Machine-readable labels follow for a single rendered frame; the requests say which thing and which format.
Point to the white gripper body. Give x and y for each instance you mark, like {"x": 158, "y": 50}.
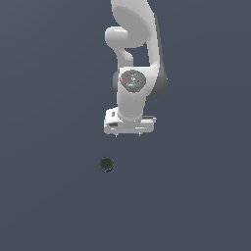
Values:
{"x": 129, "y": 124}

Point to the small dark round object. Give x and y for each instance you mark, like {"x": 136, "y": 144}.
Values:
{"x": 106, "y": 164}

